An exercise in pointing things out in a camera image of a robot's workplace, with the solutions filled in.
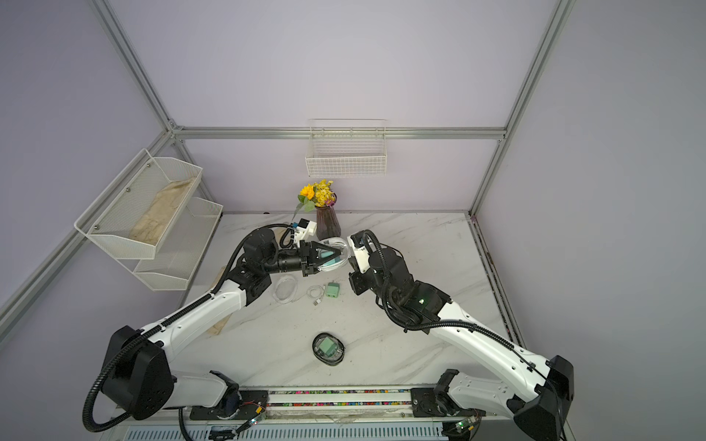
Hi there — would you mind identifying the beige glove in bin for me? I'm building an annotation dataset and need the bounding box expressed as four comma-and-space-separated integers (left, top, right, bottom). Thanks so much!
129, 178, 194, 245

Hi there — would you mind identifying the white mesh shelf bin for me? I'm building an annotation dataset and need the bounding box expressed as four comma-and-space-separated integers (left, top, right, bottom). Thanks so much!
133, 197, 222, 291
75, 150, 202, 260

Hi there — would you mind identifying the yellow flower bouquet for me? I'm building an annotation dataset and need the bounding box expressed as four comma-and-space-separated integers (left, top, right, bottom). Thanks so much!
292, 179, 338, 219

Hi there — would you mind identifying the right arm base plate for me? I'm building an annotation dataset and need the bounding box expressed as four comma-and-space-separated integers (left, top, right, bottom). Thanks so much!
410, 388, 486, 418

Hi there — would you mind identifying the dark glass flower vase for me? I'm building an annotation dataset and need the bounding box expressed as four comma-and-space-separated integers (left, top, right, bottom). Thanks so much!
315, 195, 341, 241

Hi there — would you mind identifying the beige leather glove on table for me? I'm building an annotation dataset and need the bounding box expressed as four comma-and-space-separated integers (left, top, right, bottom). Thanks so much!
206, 266, 232, 336

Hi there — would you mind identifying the aluminium front rail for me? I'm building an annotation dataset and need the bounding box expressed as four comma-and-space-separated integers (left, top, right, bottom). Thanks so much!
102, 386, 528, 440

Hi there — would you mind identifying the upper white mesh shelf bin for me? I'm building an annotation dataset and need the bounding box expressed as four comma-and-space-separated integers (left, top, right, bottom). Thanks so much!
75, 150, 202, 260

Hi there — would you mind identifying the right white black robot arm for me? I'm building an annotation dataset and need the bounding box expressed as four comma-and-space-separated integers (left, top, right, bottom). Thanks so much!
347, 230, 575, 440

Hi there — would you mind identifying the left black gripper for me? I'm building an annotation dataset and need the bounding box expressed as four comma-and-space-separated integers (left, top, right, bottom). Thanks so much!
264, 241, 340, 279

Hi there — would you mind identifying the green charger plug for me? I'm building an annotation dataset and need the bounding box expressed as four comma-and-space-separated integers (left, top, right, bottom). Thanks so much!
319, 337, 338, 358
325, 282, 340, 299

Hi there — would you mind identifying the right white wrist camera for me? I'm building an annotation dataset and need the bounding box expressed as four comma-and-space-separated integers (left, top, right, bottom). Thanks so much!
347, 232, 370, 274

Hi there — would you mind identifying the white wire wall basket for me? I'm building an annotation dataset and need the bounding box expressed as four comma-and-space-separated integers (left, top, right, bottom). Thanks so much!
305, 119, 388, 178

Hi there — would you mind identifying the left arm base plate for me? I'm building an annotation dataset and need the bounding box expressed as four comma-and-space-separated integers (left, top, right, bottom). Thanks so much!
189, 390, 270, 421

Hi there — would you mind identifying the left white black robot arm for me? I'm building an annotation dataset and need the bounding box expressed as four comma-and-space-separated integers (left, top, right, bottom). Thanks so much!
82, 224, 342, 433

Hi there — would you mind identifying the lower white mesh shelf bin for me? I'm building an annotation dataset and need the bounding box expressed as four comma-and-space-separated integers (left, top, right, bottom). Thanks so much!
133, 197, 222, 291

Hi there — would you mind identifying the teal charger plug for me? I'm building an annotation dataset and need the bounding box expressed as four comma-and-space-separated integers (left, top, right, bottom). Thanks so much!
320, 257, 341, 272

